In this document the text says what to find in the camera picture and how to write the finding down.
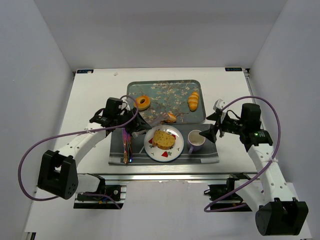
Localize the floral teal tray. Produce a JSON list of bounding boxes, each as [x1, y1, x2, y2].
[[126, 79, 206, 124]]

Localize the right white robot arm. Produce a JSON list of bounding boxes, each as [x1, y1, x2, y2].
[[200, 99, 309, 236]]

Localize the left blue table label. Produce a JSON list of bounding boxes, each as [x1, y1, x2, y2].
[[76, 69, 94, 74]]

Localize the white strawberry plate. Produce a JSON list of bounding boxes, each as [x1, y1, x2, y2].
[[143, 125, 185, 163]]

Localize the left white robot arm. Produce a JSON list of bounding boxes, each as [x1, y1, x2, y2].
[[37, 97, 151, 200]]

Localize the blue table label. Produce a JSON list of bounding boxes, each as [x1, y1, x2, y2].
[[224, 67, 243, 72], [76, 69, 94, 74]]

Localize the croissant roll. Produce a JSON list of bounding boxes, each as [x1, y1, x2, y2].
[[187, 91, 199, 112]]

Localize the sliced bread loaf piece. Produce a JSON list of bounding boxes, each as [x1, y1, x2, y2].
[[152, 130, 176, 150]]

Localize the metal tongs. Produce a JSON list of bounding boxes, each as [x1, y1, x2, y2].
[[131, 113, 170, 138]]

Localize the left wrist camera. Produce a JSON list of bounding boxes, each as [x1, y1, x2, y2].
[[121, 100, 131, 111]]

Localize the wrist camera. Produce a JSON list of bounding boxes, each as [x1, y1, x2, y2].
[[213, 99, 226, 111], [121, 100, 131, 111]]

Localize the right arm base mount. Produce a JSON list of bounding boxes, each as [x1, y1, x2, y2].
[[203, 173, 252, 213]]

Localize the glazed donut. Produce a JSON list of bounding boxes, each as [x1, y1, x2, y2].
[[134, 95, 151, 111]]

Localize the small round bun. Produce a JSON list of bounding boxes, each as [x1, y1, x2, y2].
[[164, 113, 177, 124]]

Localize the right blue table label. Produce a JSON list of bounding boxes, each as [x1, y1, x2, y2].
[[224, 67, 243, 72]]

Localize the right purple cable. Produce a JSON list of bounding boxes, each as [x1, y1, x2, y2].
[[203, 96, 282, 213]]

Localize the grey striped placemat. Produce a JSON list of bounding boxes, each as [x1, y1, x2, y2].
[[108, 123, 221, 166]]

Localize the iridescent knife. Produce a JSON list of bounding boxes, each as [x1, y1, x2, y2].
[[122, 128, 129, 164]]

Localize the lavender mug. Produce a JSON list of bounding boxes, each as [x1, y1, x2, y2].
[[187, 129, 206, 155]]

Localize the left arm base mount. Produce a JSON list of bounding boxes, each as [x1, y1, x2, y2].
[[73, 174, 127, 210]]

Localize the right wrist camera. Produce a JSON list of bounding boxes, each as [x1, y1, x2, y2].
[[213, 99, 226, 111]]

